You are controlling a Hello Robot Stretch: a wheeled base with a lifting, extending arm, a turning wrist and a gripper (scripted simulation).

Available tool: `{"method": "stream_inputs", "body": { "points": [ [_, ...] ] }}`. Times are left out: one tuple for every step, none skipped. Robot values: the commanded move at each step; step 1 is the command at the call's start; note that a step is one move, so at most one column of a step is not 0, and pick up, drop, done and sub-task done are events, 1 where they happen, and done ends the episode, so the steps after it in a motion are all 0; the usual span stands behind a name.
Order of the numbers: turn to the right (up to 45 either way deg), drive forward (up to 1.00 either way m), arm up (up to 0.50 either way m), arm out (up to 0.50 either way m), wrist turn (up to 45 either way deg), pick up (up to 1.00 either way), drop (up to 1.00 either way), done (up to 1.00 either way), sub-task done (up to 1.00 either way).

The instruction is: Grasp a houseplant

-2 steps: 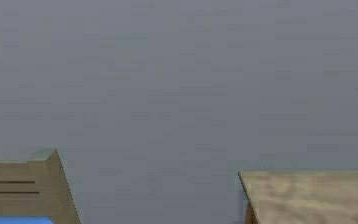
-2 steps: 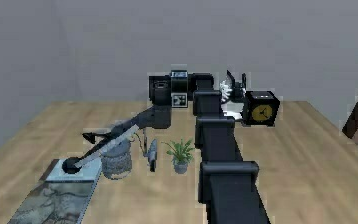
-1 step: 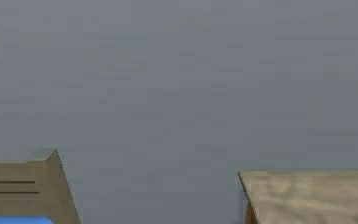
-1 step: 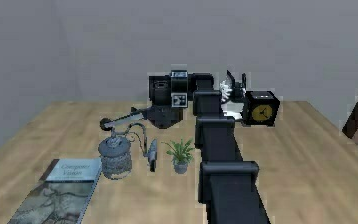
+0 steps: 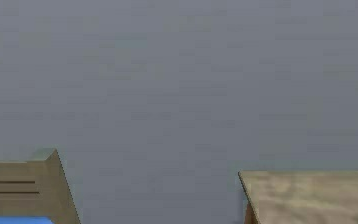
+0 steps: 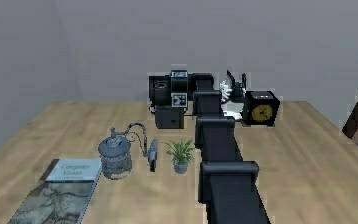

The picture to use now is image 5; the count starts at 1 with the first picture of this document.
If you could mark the light brown wooden table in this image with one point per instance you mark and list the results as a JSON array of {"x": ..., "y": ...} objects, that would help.
[{"x": 310, "y": 196}]

